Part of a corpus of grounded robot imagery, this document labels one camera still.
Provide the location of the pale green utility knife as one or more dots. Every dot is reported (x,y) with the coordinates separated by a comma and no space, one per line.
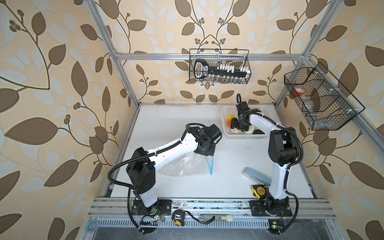
(217,218)

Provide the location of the beige potato toy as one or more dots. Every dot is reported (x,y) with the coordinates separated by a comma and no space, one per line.
(237,131)

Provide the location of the red item in wire basket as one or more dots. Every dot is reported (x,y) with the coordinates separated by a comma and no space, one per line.
(297,92)

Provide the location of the clear zip bag blue zipper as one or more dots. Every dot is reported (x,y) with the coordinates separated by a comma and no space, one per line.
(190,164)

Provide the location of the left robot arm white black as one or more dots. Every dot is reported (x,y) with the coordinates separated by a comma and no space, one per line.
(144,164)

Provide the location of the light blue case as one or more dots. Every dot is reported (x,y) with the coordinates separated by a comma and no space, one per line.
(257,177)

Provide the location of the black wire basket back wall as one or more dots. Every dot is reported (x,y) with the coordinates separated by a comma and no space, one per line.
(223,56)

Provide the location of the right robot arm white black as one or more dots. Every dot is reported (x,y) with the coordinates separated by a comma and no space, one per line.
(285,150)

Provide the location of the dark eggplant toy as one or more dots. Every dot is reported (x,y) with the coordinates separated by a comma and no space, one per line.
(258,132)

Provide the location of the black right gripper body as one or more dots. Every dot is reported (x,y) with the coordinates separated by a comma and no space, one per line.
(236,123)

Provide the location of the black tape measure on rail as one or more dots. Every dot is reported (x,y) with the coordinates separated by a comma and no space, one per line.
(178,217)

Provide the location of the small yellow lemon toy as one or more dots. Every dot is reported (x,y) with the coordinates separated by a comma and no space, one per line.
(230,117)

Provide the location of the white plastic perforated basket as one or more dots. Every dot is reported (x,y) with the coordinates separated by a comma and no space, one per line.
(255,125)

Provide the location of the black wire basket wall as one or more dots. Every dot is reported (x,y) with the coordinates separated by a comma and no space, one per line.
(223,56)
(321,99)

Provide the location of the black tool in wire basket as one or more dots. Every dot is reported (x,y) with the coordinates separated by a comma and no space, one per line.
(202,69)

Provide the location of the black wire basket right wall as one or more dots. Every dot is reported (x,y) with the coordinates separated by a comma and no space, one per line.
(321,99)

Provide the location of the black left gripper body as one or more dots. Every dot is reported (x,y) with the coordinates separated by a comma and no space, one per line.
(210,150)

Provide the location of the aluminium frame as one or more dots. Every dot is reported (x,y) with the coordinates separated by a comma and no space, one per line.
(342,39)

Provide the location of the yellow black tape measure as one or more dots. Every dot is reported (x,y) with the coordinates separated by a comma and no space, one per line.
(259,191)

